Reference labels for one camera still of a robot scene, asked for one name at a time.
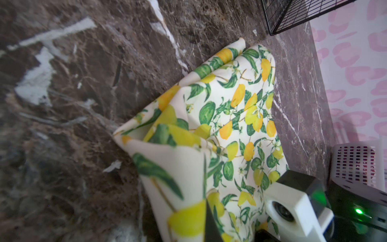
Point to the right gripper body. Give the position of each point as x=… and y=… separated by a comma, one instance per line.
x=360, y=214

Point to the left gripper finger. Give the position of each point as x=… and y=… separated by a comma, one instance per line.
x=211, y=231

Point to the white plastic basket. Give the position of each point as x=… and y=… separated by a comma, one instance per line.
x=360, y=162

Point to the green lemon print skirt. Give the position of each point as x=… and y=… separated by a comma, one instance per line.
x=210, y=138

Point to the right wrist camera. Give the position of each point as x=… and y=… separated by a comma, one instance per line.
x=299, y=208

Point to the black wire basket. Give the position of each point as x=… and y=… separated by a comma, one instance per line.
x=283, y=15

